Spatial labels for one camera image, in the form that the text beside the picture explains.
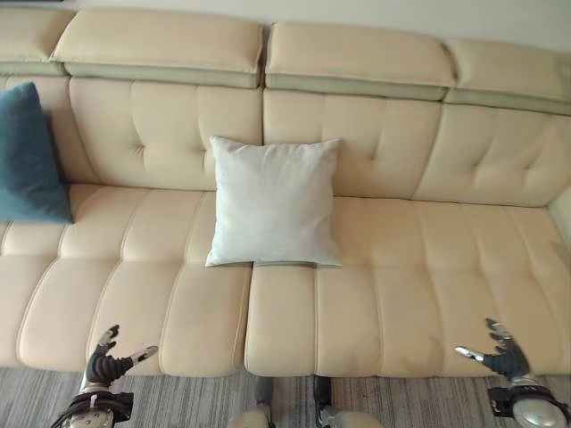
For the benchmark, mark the white square cushion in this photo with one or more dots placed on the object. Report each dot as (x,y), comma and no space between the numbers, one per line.
(272,200)

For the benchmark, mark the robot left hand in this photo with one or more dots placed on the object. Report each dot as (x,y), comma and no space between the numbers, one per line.
(106,363)

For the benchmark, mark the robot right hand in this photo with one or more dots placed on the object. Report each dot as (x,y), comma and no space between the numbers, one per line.
(504,352)

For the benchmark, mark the teal square cushion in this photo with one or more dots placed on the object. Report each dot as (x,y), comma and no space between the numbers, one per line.
(24,165)

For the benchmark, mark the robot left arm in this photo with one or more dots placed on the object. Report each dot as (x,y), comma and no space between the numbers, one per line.
(93,405)

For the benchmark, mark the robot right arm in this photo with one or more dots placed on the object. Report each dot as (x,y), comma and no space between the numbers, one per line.
(528,401)

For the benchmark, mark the cream leather sofa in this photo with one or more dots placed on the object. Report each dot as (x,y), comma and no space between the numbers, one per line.
(401,276)

